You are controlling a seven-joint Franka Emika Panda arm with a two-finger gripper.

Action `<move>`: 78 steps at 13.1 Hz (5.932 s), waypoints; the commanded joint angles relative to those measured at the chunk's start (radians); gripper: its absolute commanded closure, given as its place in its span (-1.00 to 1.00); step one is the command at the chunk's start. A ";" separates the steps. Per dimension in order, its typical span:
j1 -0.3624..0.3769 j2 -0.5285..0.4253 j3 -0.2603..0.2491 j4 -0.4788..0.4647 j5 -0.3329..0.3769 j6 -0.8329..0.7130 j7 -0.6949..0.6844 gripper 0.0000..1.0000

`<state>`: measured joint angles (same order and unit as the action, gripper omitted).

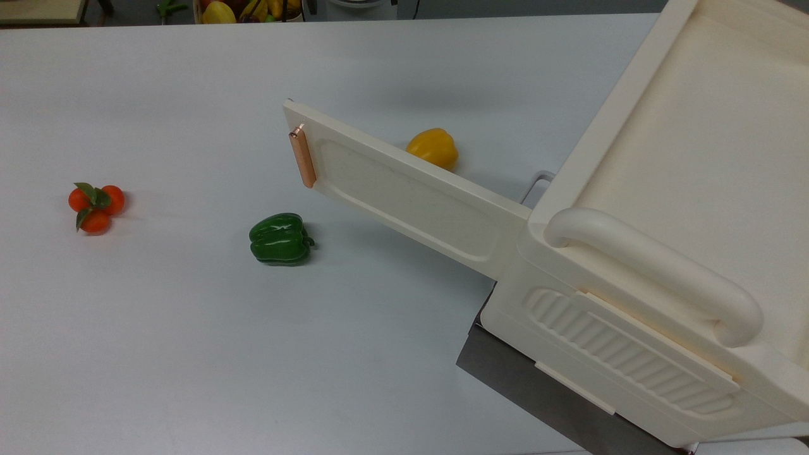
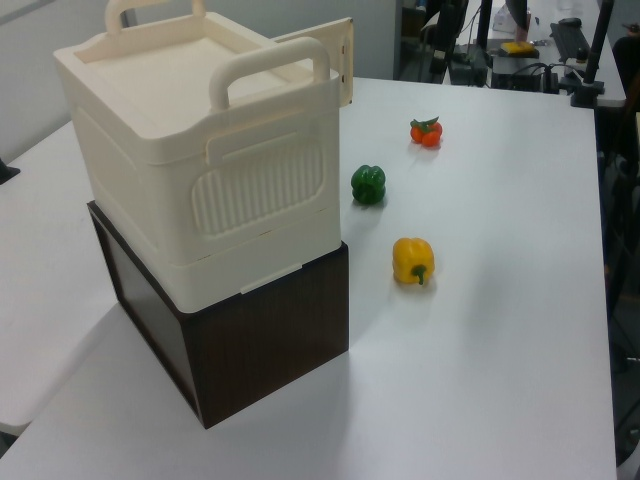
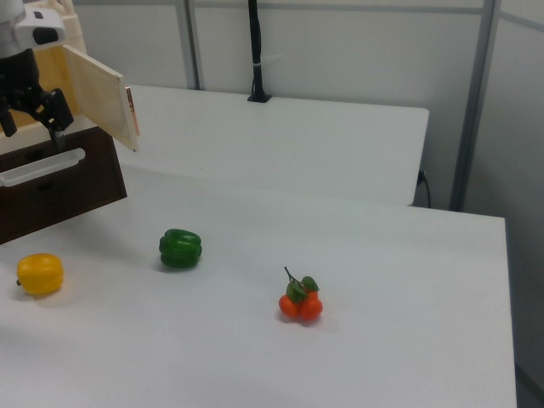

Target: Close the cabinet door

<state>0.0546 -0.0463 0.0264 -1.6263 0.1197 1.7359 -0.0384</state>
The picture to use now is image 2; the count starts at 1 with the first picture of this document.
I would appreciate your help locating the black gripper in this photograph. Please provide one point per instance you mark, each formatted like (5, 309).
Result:
(439, 45)

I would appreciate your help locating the black pole with clamp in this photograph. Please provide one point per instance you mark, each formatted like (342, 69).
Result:
(593, 60)

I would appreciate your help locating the black electronics box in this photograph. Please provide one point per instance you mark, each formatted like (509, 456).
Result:
(522, 72)

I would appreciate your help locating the black monitor stand pole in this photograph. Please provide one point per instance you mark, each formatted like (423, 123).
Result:
(483, 25)

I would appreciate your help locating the yellow bell pepper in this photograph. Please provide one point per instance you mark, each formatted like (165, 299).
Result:
(412, 259)

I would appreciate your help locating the black bracket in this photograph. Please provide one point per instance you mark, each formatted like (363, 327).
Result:
(7, 172)

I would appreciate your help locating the dark brown wooden box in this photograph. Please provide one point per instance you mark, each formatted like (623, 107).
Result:
(260, 345)

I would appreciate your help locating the black keyboard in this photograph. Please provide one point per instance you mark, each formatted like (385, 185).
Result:
(570, 42)

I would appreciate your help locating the black computer mouse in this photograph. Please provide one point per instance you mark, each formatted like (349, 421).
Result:
(570, 21)

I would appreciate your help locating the orange tomato cluster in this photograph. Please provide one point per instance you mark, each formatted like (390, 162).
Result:
(426, 133)

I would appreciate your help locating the cream cabinet door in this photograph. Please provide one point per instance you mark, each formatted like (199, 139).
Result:
(334, 55)

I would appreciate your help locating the yellow sponge block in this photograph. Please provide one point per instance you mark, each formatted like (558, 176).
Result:
(517, 48)

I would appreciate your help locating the dark office chair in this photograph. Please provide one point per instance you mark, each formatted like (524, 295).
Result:
(627, 70)

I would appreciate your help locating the green bell pepper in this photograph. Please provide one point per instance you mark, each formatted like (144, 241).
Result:
(368, 184)

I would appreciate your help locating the cream plastic storage cabinet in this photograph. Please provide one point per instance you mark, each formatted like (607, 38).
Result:
(200, 150)

